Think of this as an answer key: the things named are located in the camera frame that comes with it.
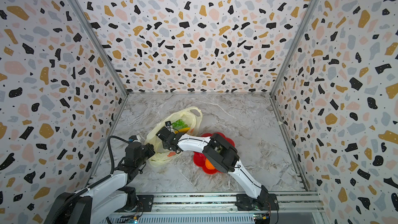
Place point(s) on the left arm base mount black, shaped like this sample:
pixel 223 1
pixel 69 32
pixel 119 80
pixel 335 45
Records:
pixel 141 204

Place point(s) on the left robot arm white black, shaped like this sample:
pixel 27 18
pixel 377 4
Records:
pixel 99 200

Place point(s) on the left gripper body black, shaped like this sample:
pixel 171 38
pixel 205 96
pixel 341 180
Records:
pixel 140 163

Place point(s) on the yellow banana toy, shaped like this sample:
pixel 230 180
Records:
pixel 183 130

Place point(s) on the green grapes bunch toy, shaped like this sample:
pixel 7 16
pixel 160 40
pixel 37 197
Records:
pixel 179 124

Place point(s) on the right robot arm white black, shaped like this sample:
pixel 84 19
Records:
pixel 224 157

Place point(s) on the red flower-shaped plate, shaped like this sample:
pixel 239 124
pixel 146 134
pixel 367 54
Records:
pixel 199 158

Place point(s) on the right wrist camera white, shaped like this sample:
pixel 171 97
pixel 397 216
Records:
pixel 168 123

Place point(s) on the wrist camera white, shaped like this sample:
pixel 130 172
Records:
pixel 134 138
pixel 168 123

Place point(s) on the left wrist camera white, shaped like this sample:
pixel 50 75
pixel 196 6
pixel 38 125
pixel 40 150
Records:
pixel 134 138

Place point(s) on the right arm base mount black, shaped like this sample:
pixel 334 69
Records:
pixel 267 202

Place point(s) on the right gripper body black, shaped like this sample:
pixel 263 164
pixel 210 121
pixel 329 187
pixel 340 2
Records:
pixel 166 145

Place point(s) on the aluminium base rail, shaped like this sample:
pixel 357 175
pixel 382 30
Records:
pixel 296 207

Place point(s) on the cream plastic bag orange print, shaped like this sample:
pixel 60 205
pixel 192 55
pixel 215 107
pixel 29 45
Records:
pixel 191 116

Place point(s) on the orange fruit toy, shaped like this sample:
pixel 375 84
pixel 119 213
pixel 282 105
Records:
pixel 209 165

